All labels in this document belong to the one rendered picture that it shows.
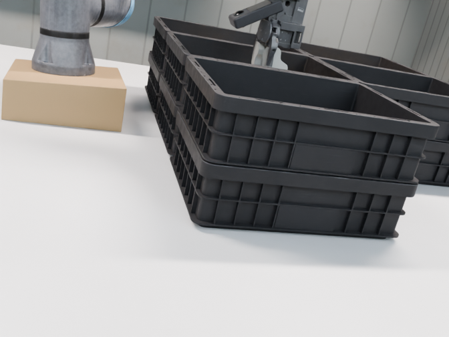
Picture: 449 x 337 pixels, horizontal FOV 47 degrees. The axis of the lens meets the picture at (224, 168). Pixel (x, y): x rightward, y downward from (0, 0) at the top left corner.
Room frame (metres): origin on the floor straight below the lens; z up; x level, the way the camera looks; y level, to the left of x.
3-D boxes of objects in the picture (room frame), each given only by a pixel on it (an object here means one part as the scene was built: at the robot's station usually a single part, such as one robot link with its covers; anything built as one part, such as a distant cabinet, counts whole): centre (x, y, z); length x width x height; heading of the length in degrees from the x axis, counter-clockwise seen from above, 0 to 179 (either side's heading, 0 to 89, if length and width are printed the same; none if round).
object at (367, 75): (1.35, -0.40, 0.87); 0.40 x 0.30 x 0.11; 108
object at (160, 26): (1.52, 0.07, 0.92); 0.40 x 0.30 x 0.02; 108
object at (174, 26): (1.52, 0.07, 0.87); 0.40 x 0.30 x 0.11; 108
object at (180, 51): (1.23, -0.02, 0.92); 0.40 x 0.30 x 0.02; 108
